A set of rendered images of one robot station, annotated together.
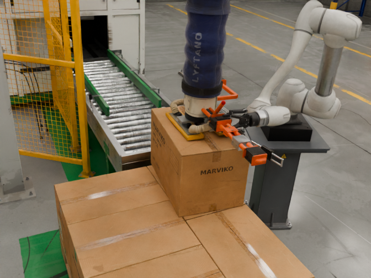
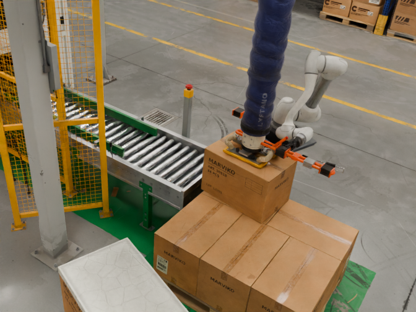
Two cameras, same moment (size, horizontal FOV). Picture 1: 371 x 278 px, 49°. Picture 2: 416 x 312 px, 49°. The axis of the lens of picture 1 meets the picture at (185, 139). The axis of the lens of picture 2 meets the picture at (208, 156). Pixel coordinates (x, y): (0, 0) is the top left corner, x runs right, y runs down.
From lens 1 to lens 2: 2.01 m
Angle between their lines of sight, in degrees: 28
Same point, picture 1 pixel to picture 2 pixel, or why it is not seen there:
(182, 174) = (267, 194)
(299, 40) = (312, 80)
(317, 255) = not seen: hidden behind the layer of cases
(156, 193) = (230, 212)
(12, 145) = (60, 211)
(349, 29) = (342, 69)
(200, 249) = (292, 239)
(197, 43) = (264, 100)
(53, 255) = not seen: hidden behind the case
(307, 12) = (314, 60)
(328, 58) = (324, 85)
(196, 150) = (272, 174)
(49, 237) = not seen: hidden behind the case
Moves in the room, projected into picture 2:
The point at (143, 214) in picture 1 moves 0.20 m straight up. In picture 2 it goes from (238, 231) to (241, 210)
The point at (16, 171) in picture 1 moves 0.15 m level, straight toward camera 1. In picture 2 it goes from (63, 233) to (76, 242)
